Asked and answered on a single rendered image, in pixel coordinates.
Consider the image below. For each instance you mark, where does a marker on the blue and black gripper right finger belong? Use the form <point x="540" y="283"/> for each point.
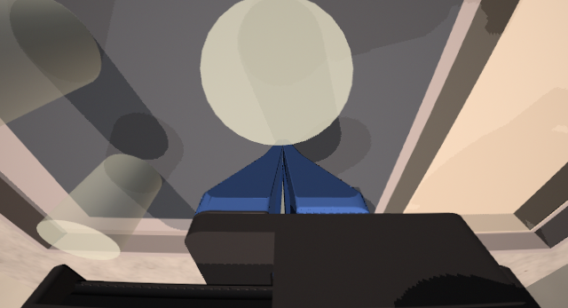
<point x="309" y="189"/>

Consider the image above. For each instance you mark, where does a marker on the beige shallow tray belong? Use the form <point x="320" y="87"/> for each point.
<point x="504" y="166"/>

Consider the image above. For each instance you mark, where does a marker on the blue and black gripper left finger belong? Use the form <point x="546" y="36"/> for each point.
<point x="258" y="186"/>

